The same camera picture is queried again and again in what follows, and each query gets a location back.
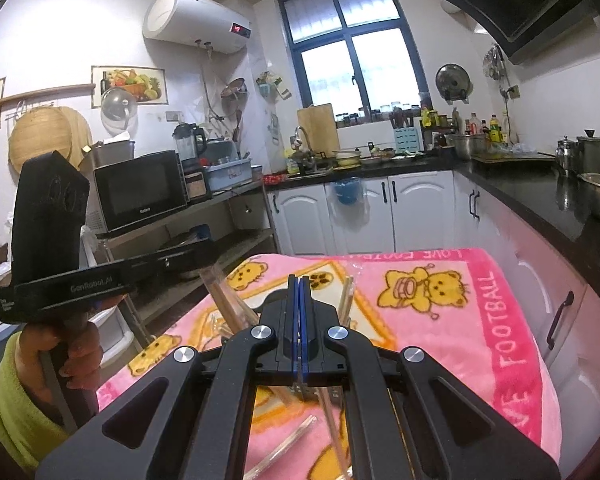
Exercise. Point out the clear plastic wrapper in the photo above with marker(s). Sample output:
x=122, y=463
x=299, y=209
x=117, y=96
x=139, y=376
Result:
x=285, y=442

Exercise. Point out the blue framed window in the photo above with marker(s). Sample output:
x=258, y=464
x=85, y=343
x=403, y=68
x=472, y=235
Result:
x=380, y=70

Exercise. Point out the light blue knife block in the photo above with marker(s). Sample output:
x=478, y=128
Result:
x=407, y=140

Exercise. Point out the white kitchen cabinets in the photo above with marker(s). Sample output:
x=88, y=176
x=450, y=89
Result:
x=420, y=210

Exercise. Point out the wooden wall shelf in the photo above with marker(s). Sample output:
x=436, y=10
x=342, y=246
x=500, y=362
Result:
x=40, y=94

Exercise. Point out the grey wall outlet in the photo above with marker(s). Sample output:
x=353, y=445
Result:
x=513, y=92

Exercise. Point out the large steel pot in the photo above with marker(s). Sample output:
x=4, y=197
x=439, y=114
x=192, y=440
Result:
x=110, y=155

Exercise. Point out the hanging glass lid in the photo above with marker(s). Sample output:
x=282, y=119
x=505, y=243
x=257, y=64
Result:
x=119, y=110

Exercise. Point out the black kitchen countertop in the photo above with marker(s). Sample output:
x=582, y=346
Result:
x=530, y=185

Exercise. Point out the steel cooking pot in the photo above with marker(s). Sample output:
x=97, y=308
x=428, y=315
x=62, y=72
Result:
x=470, y=147

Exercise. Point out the plastic chopstick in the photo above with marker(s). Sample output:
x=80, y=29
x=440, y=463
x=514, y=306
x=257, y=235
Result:
x=225, y=300

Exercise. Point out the pile of wooden chopsticks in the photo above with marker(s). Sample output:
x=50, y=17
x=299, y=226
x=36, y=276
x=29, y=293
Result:
x=346, y=295

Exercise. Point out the pink printed blanket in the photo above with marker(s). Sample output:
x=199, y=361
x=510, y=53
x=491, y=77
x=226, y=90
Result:
x=430, y=320

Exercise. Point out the person's left forearm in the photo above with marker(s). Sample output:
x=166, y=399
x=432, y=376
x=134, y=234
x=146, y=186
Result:
x=10, y=420

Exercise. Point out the woven bamboo tray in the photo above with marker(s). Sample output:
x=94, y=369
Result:
x=37, y=140

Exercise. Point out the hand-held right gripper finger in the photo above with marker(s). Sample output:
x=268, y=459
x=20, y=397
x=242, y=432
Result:
x=305, y=320
x=295, y=320

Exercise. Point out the hanging cleaning brushes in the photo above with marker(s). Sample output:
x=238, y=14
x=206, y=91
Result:
x=272, y=87

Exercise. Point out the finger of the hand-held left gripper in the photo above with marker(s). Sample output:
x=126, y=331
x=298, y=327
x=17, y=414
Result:
x=180, y=255

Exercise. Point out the grey wall switch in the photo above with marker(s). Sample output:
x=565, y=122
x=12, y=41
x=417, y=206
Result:
x=173, y=115

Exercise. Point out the metal shelf table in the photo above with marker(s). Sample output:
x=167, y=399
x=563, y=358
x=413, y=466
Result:
x=240, y=250

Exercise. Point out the row of spice jars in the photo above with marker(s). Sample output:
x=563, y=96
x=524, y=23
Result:
x=350, y=119

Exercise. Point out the blue plastic bag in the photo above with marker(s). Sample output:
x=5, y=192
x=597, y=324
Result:
x=347, y=192

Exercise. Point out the blue dish rack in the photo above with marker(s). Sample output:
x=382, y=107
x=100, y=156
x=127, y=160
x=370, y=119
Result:
x=225, y=175

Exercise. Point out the steel canister with lid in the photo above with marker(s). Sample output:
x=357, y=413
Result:
x=592, y=155

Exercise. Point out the small steel kettle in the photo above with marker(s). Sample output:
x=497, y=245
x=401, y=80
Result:
x=567, y=157

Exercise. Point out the hanging steel ladles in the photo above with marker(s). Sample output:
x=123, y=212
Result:
x=494, y=62

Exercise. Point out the bowls beside sink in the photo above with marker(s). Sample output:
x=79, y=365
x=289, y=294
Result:
x=350, y=157

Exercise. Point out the white water heater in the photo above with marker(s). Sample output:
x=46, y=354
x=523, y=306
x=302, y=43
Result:
x=190, y=20

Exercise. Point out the fruit wall picture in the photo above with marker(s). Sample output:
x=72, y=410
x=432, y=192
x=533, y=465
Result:
x=130, y=85

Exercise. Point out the black microwave oven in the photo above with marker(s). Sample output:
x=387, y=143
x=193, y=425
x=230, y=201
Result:
x=140, y=192

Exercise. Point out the hanging copper pan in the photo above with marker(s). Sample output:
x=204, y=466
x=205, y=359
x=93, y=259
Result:
x=234, y=95

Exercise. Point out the round wooden board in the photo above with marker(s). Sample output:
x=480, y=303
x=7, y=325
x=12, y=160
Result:
x=80, y=132

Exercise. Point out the steel sink faucet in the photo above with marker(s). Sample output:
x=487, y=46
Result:
x=300, y=142

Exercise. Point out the black blender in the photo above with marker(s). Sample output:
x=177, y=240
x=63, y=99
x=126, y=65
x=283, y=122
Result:
x=187, y=145

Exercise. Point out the wooden cutting board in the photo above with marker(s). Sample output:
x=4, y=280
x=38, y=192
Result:
x=317, y=127

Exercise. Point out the person's left hand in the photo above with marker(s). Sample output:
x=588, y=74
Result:
x=82, y=355

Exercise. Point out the hanging steel pot lid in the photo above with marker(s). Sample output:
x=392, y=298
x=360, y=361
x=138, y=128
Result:
x=452, y=82

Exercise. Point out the group of condiment bottles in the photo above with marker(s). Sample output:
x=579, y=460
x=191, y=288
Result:
x=480, y=127

